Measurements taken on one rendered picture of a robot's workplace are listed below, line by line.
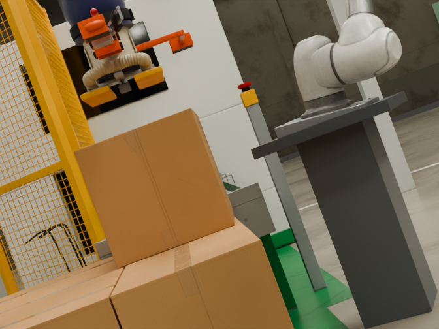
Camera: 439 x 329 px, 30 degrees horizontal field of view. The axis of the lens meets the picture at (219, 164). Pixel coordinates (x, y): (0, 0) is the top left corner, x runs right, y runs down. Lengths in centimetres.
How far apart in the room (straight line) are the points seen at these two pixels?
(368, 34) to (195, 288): 122
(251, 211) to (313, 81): 65
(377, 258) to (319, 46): 78
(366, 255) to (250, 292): 98
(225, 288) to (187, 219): 61
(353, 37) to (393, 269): 82
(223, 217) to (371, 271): 64
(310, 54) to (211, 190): 66
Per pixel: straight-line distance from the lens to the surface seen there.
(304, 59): 296
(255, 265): 204
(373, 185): 290
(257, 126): 386
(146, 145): 261
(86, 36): 232
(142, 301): 205
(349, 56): 288
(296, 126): 286
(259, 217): 330
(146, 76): 277
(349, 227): 295
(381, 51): 284
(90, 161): 264
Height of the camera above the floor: 79
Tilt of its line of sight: 1 degrees down
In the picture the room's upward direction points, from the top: 21 degrees counter-clockwise
